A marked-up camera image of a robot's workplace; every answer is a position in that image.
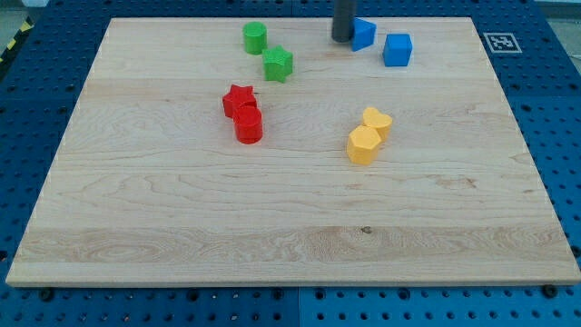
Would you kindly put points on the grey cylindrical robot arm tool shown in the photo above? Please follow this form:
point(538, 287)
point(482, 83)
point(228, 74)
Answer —
point(342, 20)

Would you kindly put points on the red star block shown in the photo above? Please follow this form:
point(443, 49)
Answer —
point(236, 97)

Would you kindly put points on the green star block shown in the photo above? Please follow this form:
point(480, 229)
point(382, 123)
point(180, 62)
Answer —
point(277, 63)

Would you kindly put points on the red cylinder block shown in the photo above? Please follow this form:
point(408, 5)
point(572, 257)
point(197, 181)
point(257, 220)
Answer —
point(247, 121)

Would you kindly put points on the yellow hexagon block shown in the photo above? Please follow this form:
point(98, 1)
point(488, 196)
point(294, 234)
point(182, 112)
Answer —
point(363, 145)

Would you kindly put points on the light wooden board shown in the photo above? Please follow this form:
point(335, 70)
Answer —
point(150, 187)

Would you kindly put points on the yellow heart block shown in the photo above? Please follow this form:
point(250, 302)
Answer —
point(372, 117)

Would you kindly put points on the green cylinder block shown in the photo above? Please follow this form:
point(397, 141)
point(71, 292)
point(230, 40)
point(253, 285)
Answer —
point(255, 37)

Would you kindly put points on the blue triangle block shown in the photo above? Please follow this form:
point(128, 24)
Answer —
point(363, 34)

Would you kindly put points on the blue cube block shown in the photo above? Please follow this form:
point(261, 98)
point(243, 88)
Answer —
point(397, 50)

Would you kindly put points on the white fiducial marker tag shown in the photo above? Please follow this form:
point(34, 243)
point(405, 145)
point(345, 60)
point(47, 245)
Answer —
point(502, 43)

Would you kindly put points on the yellow black hazard tape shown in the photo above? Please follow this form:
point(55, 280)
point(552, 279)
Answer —
point(16, 43)

